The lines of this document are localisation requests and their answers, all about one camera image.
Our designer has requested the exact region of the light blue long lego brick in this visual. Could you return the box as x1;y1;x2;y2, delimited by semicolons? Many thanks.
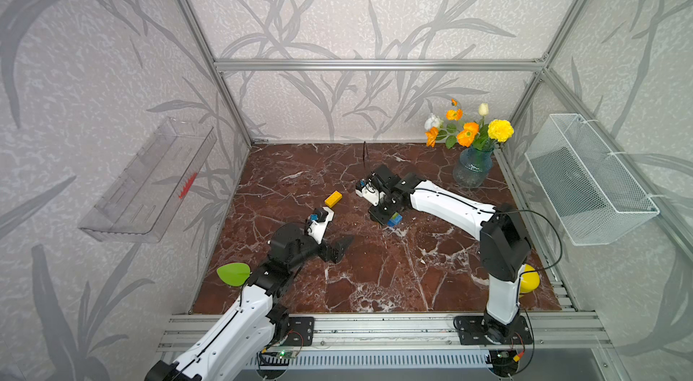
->
386;213;402;228

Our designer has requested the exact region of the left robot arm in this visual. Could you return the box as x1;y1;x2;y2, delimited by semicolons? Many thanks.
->
145;223;354;380

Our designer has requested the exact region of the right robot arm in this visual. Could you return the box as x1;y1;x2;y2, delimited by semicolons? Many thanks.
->
356;165;532;344

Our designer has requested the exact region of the yellow long lego brick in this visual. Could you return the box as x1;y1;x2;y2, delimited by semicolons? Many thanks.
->
325;191;343;208

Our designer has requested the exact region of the green plastic leaf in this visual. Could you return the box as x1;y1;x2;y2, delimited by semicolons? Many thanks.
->
217;263;251;287

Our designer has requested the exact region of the blue glass vase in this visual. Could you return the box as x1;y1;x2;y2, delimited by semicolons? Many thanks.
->
453;146;493;189

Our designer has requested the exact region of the orange yellow flower bouquet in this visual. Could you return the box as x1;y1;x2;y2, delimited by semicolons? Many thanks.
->
424;99;514;152

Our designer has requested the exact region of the left circuit board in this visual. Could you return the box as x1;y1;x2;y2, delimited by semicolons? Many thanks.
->
257;350;301;367

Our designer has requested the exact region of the circuit board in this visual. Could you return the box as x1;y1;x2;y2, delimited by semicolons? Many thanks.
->
487;350;521;378
257;350;301;367

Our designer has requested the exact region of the red object in tray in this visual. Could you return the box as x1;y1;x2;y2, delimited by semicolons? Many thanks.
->
179;172;198;200

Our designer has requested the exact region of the clear plastic tray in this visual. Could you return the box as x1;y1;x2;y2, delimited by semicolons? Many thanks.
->
78;117;218;244

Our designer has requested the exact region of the yellow bottle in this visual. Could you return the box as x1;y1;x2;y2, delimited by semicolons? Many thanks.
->
519;264;541;294

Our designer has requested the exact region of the right circuit board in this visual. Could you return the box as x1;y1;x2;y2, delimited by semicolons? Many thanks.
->
487;350;521;378

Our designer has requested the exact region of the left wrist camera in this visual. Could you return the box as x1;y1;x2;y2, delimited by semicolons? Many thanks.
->
305;207;334;245

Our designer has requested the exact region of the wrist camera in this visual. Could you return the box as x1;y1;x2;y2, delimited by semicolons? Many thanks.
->
305;207;334;245
356;179;382;206

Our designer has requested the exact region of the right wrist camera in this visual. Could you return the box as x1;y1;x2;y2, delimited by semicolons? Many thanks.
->
356;179;382;206

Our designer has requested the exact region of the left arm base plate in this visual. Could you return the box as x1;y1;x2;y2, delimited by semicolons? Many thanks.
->
277;315;315;348

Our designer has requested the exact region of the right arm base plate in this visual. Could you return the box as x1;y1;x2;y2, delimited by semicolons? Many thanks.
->
453;314;534;346

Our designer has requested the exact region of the aluminium frame crossbar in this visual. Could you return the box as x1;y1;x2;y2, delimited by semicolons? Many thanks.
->
214;59;543;73

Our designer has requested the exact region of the white wire basket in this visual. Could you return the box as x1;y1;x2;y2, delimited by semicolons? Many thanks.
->
525;113;660;246

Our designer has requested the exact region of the aluminium front rail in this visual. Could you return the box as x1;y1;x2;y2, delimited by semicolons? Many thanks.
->
156;312;613;357

